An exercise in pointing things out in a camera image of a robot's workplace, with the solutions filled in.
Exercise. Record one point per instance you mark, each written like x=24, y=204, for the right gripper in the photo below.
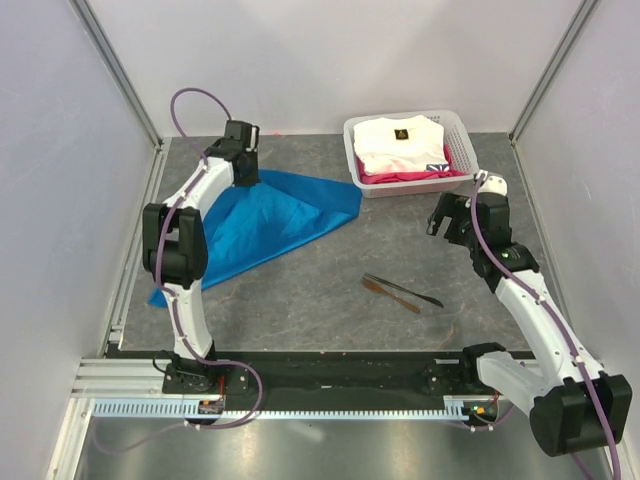
x=450, y=205

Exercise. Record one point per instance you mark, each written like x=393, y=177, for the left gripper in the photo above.
x=252, y=155

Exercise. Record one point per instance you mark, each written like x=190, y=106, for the blue cloth napkin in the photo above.
x=249, y=226

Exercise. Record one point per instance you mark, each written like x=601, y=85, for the wooden fork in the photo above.
x=378, y=289

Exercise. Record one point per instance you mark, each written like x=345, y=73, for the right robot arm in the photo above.
x=572, y=404

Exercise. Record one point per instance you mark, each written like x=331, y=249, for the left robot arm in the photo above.
x=175, y=252

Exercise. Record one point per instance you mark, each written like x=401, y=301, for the pink folded cloth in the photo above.
x=431, y=173

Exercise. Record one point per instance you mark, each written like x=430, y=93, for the white plastic basket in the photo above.
x=456, y=138

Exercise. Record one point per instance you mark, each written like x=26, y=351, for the white folded shirt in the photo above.
x=408, y=145

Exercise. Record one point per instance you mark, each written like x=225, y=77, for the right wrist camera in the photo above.
x=486, y=182

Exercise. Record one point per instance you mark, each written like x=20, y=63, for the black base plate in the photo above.
x=428, y=373

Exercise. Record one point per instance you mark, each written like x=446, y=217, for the left aluminium frame post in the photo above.
x=105, y=49

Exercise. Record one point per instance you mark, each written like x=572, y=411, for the aluminium frame post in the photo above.
x=577, y=24
x=105, y=49

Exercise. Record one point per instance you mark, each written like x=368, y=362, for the right aluminium frame post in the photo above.
x=577, y=24

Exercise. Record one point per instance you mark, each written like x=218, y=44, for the slotted cable duct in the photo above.
x=177, y=408

